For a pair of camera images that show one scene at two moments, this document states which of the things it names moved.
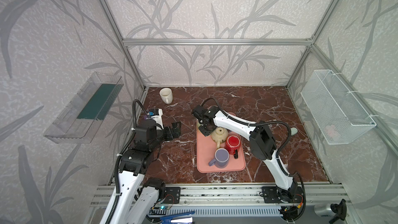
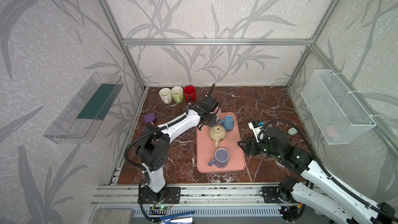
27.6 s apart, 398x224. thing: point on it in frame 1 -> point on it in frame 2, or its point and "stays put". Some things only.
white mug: (166, 94) stays put
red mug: (233, 143) -> (189, 92)
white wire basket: (335, 112) stays put
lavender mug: (221, 158) stays put
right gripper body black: (203, 121) -> (253, 146)
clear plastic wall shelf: (75, 121) stays put
